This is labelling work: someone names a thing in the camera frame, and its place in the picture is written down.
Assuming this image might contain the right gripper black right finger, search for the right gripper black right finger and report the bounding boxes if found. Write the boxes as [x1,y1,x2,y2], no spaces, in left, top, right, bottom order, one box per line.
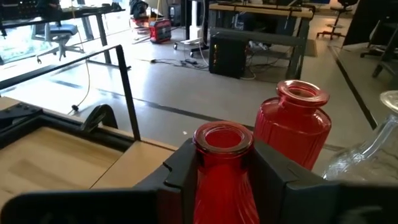
[252,139,398,224]

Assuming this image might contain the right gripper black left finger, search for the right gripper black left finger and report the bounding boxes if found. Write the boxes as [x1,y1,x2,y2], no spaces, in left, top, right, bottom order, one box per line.
[0,138,199,224]

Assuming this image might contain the red swirl ribbed glass vase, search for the red swirl ribbed glass vase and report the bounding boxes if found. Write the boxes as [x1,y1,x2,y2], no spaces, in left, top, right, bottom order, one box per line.
[192,120,261,224]

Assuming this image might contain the tall red ribbed glass vase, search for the tall red ribbed glass vase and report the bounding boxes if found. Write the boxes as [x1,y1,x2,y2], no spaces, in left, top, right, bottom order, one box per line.
[252,79,333,171]

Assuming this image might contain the wooden shelf with black legs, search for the wooden shelf with black legs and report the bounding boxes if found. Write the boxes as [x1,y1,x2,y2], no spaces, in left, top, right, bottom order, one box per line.
[0,44,180,191]

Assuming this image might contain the black table clamp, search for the black table clamp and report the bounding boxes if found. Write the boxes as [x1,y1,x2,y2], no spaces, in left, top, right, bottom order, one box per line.
[80,103,119,134]

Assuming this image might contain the black computer tower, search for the black computer tower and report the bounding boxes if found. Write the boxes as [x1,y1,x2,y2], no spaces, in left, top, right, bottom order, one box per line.
[208,32,249,80]

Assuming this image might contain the white rolling stand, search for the white rolling stand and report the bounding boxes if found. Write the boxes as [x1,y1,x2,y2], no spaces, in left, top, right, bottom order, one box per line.
[173,0,210,51]

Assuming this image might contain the black office chair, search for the black office chair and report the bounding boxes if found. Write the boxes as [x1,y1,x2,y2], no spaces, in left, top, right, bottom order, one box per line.
[316,0,354,40]

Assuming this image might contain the dark desk black legs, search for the dark desk black legs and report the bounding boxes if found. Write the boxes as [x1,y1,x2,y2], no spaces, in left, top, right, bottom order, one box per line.
[0,4,131,68]

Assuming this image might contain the blue grey office chair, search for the blue grey office chair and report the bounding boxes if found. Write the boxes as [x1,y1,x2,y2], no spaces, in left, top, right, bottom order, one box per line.
[30,22,85,65]

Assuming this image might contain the black floor cable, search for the black floor cable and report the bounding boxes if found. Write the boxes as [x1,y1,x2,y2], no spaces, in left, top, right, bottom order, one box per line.
[136,57,209,69]

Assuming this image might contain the wooden workbench grey frame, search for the wooden workbench grey frame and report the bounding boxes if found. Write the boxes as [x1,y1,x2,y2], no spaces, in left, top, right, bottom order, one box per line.
[207,1,315,80]

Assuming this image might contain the black aluminium table frame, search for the black aluminium table frame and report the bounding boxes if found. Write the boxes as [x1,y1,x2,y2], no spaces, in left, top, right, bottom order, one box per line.
[0,101,136,150]

